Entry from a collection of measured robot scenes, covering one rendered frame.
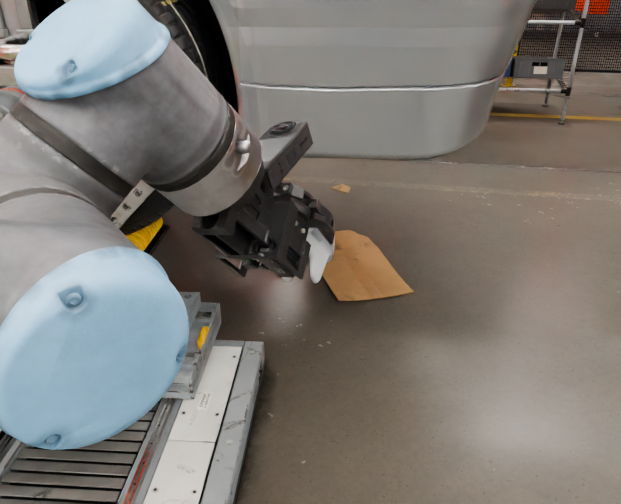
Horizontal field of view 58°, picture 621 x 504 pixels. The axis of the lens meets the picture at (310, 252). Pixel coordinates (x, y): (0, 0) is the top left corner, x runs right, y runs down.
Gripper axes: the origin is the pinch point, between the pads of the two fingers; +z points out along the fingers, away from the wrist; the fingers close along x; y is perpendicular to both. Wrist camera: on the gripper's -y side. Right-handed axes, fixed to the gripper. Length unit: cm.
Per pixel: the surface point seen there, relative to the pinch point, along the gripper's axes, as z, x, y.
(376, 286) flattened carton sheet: 137, -52, -48
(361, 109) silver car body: 34, -18, -48
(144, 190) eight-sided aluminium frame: 22, -59, -24
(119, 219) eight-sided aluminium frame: 25, -66, -18
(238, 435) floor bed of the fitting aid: 71, -53, 19
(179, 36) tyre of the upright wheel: 9, -49, -52
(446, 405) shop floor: 111, -13, -2
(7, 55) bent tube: -15, -56, -27
